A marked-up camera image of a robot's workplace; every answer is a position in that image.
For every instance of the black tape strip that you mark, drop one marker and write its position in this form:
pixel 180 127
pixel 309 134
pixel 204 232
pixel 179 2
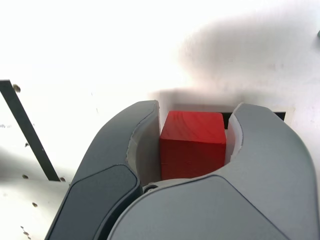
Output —
pixel 30 130

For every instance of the red cube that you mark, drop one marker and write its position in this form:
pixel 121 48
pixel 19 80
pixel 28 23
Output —
pixel 192 145

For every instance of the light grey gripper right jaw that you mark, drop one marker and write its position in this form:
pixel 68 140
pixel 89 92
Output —
pixel 225 207

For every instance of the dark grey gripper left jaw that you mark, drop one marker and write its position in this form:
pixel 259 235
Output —
pixel 100 190

